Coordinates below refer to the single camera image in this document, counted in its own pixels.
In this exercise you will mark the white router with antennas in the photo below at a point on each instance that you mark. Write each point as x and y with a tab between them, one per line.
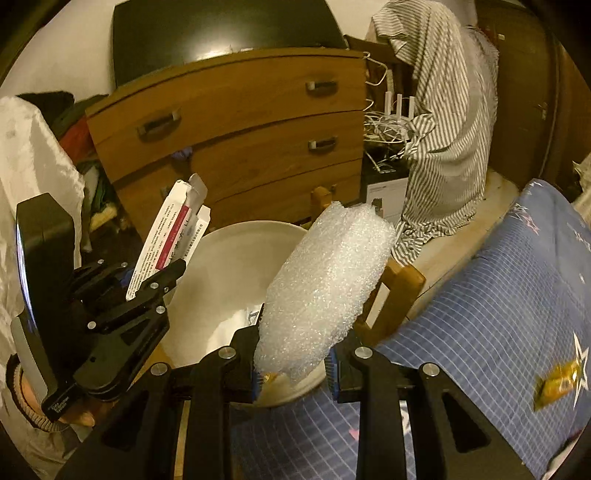
398	105

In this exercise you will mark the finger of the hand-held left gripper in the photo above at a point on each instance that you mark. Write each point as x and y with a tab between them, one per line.
154	290
104	279

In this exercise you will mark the black box with white label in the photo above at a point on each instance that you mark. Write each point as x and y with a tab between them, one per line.
385	194

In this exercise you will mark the grey white striped shirt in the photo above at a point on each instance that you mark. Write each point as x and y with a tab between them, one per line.
443	115

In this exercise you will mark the black flat screen television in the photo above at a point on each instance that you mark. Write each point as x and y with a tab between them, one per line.
207	32

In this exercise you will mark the dark wooden wardrobe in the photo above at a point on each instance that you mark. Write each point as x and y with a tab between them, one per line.
572	106

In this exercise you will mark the orange toy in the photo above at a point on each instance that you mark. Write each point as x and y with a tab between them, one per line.
556	387

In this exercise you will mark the wooden chair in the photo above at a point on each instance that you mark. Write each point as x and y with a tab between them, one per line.
397	295

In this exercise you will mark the wooden dresser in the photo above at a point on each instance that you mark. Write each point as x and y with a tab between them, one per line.
240	120

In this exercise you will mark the person's left forearm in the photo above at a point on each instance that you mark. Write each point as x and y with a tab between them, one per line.
21	429

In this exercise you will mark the person's left hand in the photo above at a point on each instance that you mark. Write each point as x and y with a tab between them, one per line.
83	415

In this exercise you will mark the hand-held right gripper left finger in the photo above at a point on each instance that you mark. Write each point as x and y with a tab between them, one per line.
254	387

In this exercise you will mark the blue checked star blanket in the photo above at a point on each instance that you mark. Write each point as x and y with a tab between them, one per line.
485	323

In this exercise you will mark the white plastic basin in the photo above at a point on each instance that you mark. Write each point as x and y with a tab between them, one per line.
231	277

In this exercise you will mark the white red paper carton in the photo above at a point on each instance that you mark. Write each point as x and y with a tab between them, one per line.
168	230

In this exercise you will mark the small printed paper scrap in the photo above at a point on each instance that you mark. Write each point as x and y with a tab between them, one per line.
255	316

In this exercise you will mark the small blue cloth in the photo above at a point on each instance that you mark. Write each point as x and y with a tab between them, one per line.
181	153

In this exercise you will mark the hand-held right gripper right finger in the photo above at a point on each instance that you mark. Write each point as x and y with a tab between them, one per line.
333	376

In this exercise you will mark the dark wooden door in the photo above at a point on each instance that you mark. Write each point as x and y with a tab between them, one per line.
521	69

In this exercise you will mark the white bubble wrap roll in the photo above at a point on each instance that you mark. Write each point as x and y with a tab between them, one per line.
323	286

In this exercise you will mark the pile of clothes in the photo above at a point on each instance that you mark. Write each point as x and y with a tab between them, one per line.
87	147

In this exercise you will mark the white satin cover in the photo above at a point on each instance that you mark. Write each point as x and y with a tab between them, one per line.
582	184

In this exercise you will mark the white clothes hanger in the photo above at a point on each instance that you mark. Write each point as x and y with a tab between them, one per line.
376	69

